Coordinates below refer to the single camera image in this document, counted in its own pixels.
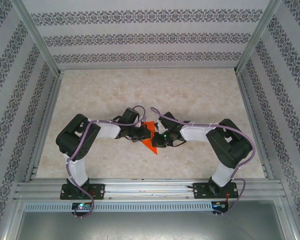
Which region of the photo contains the orange paper sheet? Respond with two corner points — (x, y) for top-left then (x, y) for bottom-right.
(140, 121), (160, 156)

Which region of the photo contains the grey metal panel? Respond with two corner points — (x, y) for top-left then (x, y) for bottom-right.
(14, 199), (295, 240)

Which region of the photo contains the right controller board with LEDs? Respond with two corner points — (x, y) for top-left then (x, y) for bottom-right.
(212, 201), (230, 212)

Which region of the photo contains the controller board with leds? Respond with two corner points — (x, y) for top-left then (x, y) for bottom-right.
(212, 201), (230, 212)
(71, 202), (92, 212)

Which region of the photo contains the left controller board with LEDs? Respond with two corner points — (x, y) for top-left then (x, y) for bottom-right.
(71, 202), (92, 212)

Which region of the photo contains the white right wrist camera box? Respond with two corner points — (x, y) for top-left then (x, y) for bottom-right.
(155, 119), (167, 134)

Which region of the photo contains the aluminium mounting rail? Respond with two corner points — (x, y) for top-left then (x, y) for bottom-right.
(13, 177), (287, 201)

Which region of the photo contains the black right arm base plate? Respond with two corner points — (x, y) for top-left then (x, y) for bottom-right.
(193, 181), (240, 200)

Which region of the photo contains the grey slotted cable duct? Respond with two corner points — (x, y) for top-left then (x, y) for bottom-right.
(23, 201), (213, 213)

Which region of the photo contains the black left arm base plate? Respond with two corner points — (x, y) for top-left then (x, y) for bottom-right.
(59, 183), (106, 201)

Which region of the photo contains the aluminium side rail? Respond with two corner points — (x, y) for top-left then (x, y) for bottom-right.
(23, 70), (66, 183)
(236, 71), (275, 181)

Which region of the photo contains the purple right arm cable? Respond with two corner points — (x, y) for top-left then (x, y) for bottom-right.
(149, 106), (256, 216)

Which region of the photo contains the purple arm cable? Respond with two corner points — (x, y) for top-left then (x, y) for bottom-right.
(149, 106), (256, 216)
(65, 104), (148, 218)

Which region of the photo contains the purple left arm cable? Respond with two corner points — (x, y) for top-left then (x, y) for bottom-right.
(65, 104), (148, 218)

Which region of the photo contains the aluminium frame post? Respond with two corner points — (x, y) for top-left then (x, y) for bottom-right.
(9, 0), (62, 77)
(233, 0), (283, 75)

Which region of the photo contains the aluminium frame bar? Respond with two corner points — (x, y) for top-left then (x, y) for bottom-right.
(0, 197), (25, 240)
(274, 198), (300, 240)

